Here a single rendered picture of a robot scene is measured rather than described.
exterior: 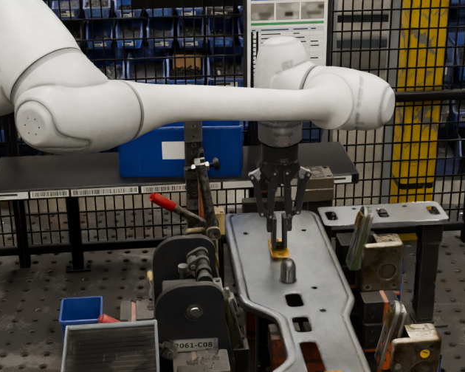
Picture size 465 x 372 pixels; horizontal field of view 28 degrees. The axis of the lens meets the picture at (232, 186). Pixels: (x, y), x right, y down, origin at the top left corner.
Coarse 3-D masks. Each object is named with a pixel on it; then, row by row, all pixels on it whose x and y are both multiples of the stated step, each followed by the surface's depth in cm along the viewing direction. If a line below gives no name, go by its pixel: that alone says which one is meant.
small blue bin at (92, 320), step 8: (96, 296) 222; (64, 304) 221; (72, 304) 222; (80, 304) 222; (88, 304) 222; (96, 304) 222; (64, 312) 220; (72, 312) 222; (80, 312) 223; (88, 312) 223; (96, 312) 223; (64, 320) 219; (72, 320) 212; (80, 320) 212; (88, 320) 212; (96, 320) 212; (64, 328) 213; (64, 336) 214
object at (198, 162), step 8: (200, 160) 188; (216, 160) 187; (192, 168) 187; (200, 168) 186; (208, 168) 187; (216, 168) 187; (200, 176) 187; (200, 184) 187; (208, 184) 187; (200, 192) 188; (208, 192) 188; (208, 200) 189; (208, 208) 190; (208, 216) 190; (208, 224) 191; (216, 224) 191
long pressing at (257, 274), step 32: (256, 224) 209; (320, 224) 209; (256, 256) 195; (320, 256) 195; (256, 288) 183; (288, 288) 183; (320, 288) 183; (288, 320) 172; (320, 320) 172; (288, 352) 162; (320, 352) 162; (352, 352) 162
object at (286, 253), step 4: (268, 240) 200; (276, 240) 200; (280, 240) 200; (276, 244) 196; (280, 244) 196; (276, 248) 196; (280, 248) 196; (284, 248) 196; (272, 252) 195; (276, 252) 195; (280, 252) 195; (284, 252) 195; (288, 252) 194; (272, 256) 193; (276, 256) 193; (280, 256) 193; (284, 256) 193; (288, 256) 193
